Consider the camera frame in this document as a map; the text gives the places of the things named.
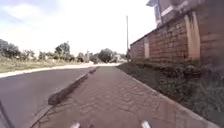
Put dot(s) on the utility pole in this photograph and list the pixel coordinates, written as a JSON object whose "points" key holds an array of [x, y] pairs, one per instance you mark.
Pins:
{"points": [[127, 36]]}

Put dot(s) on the red brick path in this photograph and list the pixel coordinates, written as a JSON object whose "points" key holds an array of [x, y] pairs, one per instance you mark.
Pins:
{"points": [[113, 96]]}

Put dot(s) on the row of trees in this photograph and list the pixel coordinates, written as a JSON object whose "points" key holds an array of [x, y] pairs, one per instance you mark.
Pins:
{"points": [[61, 50]]}

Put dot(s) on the concrete kerb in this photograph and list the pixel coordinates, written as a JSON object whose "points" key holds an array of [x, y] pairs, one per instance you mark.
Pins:
{"points": [[63, 94]]}

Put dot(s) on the robot's own part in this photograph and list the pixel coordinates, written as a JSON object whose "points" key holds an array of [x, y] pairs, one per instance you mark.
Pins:
{"points": [[145, 124], [75, 125]]}

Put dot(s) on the pale roadside kerb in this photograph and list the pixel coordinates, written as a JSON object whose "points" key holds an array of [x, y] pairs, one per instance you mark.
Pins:
{"points": [[40, 69]]}

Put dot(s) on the brick building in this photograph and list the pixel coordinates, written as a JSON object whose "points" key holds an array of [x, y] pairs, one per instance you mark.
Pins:
{"points": [[163, 10]]}

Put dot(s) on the weedy grass verge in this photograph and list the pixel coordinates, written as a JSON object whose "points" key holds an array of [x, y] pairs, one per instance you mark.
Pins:
{"points": [[186, 86]]}

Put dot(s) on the grey asphalt road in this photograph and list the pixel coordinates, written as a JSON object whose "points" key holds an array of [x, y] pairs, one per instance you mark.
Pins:
{"points": [[26, 90]]}

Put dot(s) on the grass field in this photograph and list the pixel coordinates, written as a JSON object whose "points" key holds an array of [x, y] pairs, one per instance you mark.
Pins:
{"points": [[20, 63]]}

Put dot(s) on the red brick wall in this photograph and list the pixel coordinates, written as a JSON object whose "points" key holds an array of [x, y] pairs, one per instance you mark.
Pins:
{"points": [[170, 43]]}

